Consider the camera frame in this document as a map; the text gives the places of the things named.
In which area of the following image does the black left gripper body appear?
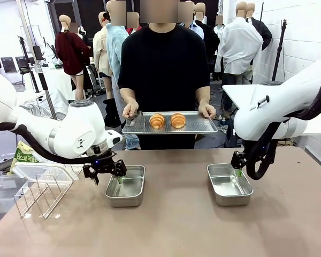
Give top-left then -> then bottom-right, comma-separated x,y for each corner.
92,153 -> 118,175

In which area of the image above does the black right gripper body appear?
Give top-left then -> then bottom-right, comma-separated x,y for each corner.
231,150 -> 248,171

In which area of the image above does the stainless steel food container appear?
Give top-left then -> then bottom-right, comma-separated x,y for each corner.
207,163 -> 254,207
104,165 -> 146,208

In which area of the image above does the perforated metal baking tray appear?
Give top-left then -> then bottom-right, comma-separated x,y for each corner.
121,111 -> 219,135

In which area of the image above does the golden croissant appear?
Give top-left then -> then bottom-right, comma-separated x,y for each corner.
149,113 -> 166,130
170,112 -> 187,129

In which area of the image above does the person's right forearm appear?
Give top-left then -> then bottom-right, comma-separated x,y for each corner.
119,87 -> 137,104

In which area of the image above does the person's left forearm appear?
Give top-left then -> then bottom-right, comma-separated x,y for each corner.
195,85 -> 211,107

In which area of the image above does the person's left hand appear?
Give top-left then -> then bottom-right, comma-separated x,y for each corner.
198,102 -> 217,120

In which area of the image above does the person's right hand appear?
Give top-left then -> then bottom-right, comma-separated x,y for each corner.
122,99 -> 140,120

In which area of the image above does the white side table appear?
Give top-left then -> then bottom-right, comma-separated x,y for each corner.
221,84 -> 321,136

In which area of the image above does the green printed food bag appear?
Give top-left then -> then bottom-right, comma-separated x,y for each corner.
13,141 -> 40,168

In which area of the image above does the dark flat tray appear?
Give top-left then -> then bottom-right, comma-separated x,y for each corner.
0,159 -> 16,175

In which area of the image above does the clear plastic storage bin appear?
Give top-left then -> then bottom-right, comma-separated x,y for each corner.
0,174 -> 27,223

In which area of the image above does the white cloth covered table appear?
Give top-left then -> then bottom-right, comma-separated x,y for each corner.
24,66 -> 75,105

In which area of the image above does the person in black t-shirt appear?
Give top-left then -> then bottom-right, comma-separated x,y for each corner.
117,22 -> 211,150

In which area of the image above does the mannequin in beige shirt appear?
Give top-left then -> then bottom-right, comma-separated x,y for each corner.
93,12 -> 114,101

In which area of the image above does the black tripod stand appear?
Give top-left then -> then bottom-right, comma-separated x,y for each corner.
270,18 -> 288,86

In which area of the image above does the mannequin in white shirt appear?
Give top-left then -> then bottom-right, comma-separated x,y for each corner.
215,1 -> 264,113

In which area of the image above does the mannequin in light blue shirt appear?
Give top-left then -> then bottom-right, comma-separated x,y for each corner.
106,0 -> 129,113

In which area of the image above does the background person in black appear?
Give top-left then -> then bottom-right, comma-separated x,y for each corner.
68,22 -> 93,65

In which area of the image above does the mannequin in black clothes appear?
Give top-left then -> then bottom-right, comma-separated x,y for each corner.
194,2 -> 220,81

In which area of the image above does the mannequin in black jacket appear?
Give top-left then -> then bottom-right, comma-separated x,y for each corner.
245,2 -> 273,51

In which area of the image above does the mannequin in striped blue shirt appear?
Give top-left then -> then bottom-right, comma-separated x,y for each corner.
178,1 -> 204,40

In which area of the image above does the metal wire rack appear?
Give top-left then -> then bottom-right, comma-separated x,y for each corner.
13,163 -> 82,219

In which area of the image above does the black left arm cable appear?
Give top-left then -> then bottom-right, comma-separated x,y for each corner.
0,122 -> 116,164

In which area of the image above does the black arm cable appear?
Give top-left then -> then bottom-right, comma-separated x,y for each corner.
244,63 -> 321,180
0,122 -> 116,164

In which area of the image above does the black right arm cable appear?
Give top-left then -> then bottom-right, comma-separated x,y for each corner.
244,63 -> 321,180

